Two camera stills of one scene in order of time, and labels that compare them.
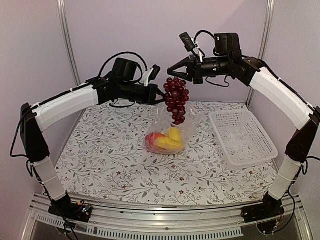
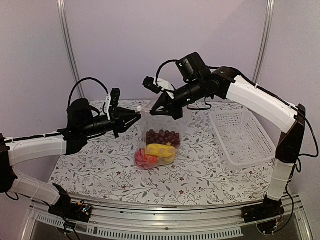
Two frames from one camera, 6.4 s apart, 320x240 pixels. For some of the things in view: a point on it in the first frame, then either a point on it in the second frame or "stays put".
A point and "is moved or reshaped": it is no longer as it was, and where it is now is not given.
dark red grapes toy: x=176 y=96 is moved or reshaped
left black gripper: x=151 y=95 to x=118 y=123
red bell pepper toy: x=150 y=138 to x=141 y=159
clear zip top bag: x=164 y=137 is moved or reshaped
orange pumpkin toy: x=159 y=135 to x=152 y=160
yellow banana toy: x=169 y=143 to x=164 y=152
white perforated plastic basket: x=244 y=142 stays put
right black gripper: x=197 y=78 to x=175 y=110
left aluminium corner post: x=62 y=9 stays put
